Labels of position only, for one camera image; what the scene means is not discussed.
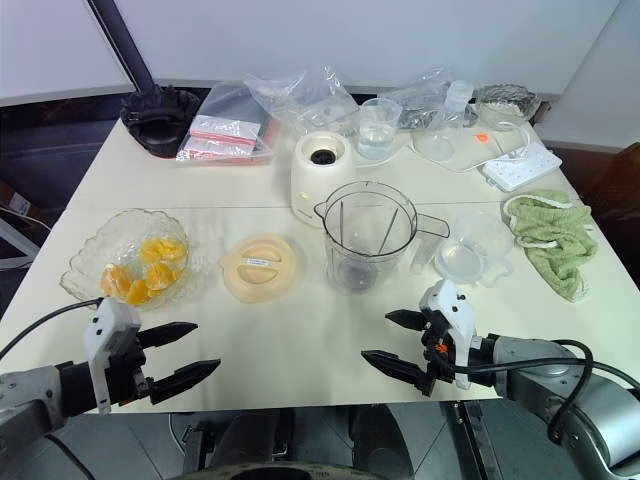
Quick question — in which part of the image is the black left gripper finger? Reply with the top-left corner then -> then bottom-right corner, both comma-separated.
136,322 -> 199,350
148,358 -> 222,406

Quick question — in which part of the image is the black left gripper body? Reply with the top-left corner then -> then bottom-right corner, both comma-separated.
106,327 -> 154,407

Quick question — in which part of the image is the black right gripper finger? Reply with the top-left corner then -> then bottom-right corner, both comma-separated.
384,309 -> 428,332
360,349 -> 427,390

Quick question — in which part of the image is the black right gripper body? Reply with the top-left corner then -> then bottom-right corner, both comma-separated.
420,319 -> 459,397

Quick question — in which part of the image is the clear blender jar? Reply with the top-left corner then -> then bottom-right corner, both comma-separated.
313,180 -> 452,294

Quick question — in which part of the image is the peeled orange segment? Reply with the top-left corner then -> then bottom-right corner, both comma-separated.
124,279 -> 151,307
162,238 -> 189,267
100,264 -> 134,299
145,261 -> 181,294
139,239 -> 167,264

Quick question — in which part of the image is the cream blender lid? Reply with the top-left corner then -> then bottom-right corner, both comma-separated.
218,231 -> 297,305

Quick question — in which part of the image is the bag of orange fruit pieces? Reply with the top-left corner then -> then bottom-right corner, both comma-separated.
59,208 -> 192,312

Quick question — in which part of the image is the clear plastic measuring cup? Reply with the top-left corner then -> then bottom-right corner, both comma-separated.
433,209 -> 517,288

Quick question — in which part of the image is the green knitted towel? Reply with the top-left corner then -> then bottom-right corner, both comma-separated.
501,188 -> 600,304

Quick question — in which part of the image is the cream blender base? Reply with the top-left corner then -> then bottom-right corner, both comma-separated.
290,130 -> 358,224

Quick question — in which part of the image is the clear glass flask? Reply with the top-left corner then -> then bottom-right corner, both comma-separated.
411,119 -> 464,164

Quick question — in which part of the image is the white power strip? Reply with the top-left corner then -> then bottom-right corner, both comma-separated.
480,141 -> 564,193

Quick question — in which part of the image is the clear measuring beaker with water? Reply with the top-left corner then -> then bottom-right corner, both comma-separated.
356,97 -> 400,161

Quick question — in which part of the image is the zip bag with red packets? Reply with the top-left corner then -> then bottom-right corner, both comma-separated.
175,81 -> 277,167

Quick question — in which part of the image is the clear plastic bag with dark contents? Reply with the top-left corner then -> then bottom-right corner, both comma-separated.
378,66 -> 477,132

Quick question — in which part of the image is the small clear plastic bottle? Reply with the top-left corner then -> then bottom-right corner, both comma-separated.
441,80 -> 475,117

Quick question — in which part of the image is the large crumpled clear plastic bag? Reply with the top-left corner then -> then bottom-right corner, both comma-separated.
242,64 -> 362,137

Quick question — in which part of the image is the dark bulky object beside table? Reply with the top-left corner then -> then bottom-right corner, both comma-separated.
588,143 -> 640,222

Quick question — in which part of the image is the black slanted pole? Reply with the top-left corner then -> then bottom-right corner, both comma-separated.
86,0 -> 157,94

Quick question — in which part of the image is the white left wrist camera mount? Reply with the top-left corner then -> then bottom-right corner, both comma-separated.
82,298 -> 142,416

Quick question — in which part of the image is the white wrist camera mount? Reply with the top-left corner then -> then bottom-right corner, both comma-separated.
82,298 -> 142,416
418,279 -> 477,392

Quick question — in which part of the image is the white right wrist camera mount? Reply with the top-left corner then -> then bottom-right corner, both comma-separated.
418,279 -> 477,392

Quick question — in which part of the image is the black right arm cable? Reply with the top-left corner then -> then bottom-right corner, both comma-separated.
438,339 -> 640,442

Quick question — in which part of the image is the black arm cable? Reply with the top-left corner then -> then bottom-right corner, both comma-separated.
0,297 -> 106,362
438,339 -> 640,442

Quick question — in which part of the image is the black metal table rail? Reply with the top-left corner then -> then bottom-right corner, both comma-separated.
451,399 -> 502,480

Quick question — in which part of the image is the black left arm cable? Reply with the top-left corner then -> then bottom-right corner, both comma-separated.
0,297 -> 106,362

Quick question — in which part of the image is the white metal frame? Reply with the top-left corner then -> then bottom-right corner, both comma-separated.
0,204 -> 52,272

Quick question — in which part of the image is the white power cable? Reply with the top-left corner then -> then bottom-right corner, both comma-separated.
493,119 -> 537,152

